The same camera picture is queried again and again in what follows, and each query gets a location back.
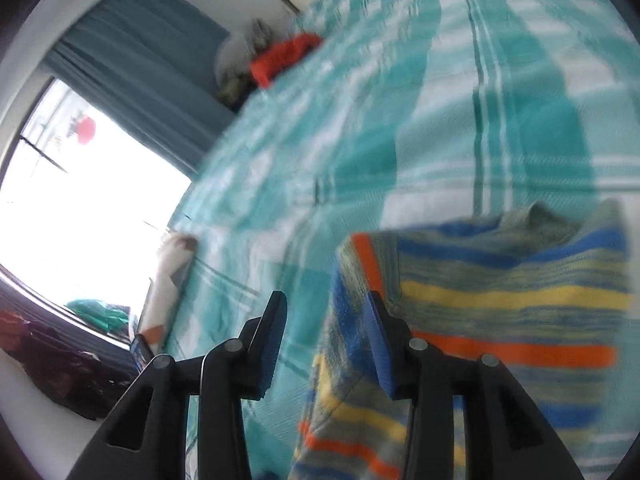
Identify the window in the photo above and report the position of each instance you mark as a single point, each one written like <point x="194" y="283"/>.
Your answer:
<point x="100" y="210"/>

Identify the striped knit sweater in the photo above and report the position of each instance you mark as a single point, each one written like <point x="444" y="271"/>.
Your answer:
<point x="500" y="280"/>

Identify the teal curtain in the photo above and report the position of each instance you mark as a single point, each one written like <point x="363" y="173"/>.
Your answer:
<point x="150" y="60"/>

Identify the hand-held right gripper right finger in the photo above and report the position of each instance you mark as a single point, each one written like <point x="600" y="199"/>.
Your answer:
<point x="382" y="355"/>

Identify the bright green cloth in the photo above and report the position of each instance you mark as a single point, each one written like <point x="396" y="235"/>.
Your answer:
<point x="97" y="316"/>

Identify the teal plaid blanket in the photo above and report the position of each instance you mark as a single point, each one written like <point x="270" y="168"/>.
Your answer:
<point x="400" y="110"/>

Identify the dark cloth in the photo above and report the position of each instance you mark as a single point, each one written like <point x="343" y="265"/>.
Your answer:
<point x="55" y="360"/>

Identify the red window decoration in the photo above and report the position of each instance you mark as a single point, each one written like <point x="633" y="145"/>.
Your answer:
<point x="85" y="128"/>

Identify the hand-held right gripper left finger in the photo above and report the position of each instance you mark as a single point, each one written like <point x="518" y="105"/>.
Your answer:
<point x="267" y="355"/>

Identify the red cloth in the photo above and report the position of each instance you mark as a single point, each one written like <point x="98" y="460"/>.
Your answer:
<point x="282" y="57"/>

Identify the white and orange object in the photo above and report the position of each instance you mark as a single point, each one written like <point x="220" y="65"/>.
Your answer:
<point x="167" y="285"/>

